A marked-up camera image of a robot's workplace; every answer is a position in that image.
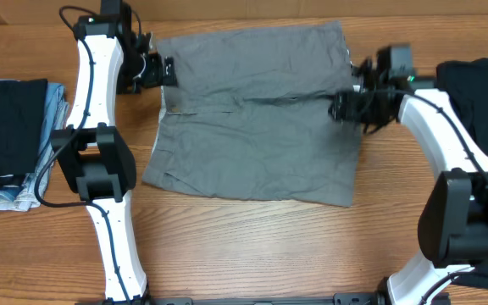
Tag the folded blue jeans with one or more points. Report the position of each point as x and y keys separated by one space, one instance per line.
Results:
x=20 y=195

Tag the brown cardboard backdrop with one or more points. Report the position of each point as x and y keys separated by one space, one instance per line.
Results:
x=25 y=12

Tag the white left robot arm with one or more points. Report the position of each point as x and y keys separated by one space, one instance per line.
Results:
x=96 y=162

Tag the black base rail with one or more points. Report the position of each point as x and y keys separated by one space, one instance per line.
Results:
x=261 y=301

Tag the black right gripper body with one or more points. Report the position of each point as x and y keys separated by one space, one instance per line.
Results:
x=339 y=107

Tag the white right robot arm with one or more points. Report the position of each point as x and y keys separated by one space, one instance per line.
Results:
x=453 y=227

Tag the grey shorts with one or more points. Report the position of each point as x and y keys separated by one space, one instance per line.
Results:
x=248 y=117

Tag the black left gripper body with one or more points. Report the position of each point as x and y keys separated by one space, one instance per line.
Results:
x=166 y=72

